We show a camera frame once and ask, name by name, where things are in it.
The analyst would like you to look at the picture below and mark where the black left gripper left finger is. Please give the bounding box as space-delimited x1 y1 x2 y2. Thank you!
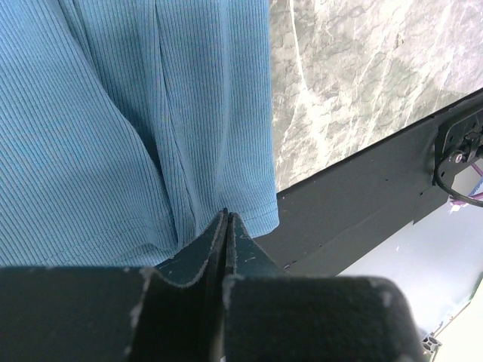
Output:
156 209 229 288

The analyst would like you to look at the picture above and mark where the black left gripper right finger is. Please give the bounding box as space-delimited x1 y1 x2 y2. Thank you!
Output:
224 213 289 281

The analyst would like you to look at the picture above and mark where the teal blue tank top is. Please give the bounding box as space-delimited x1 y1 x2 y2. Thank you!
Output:
1 1 278 266

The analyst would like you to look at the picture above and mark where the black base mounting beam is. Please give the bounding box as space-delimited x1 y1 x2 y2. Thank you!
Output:
257 91 482 275

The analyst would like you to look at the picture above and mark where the aluminium extrusion rail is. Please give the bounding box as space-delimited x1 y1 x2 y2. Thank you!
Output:
423 302 482 362

